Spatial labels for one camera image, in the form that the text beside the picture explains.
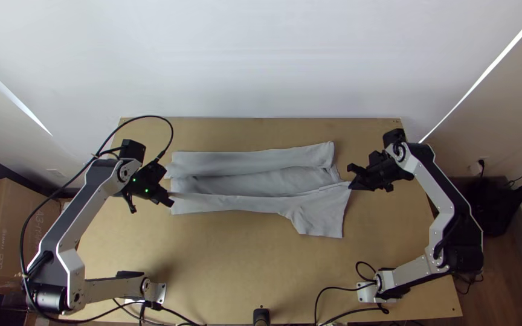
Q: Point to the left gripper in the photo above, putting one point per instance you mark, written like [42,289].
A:
[157,188]

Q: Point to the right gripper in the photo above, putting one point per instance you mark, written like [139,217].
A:
[379,177]

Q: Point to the grey t-shirt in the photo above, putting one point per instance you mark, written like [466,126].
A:
[261,185]

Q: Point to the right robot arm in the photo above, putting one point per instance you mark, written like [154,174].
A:
[442,203]

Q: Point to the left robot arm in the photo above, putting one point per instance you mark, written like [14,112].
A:
[66,235]

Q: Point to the black bag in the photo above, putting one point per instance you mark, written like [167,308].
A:
[492,203]

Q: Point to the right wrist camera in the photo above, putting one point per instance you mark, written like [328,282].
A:
[379,158]

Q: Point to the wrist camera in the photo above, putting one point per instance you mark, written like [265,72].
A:
[154,169]
[379,158]

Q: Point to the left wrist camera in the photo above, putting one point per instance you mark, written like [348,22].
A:
[154,169]

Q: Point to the white wall outlet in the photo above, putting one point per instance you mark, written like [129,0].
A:
[55,173]
[476,167]

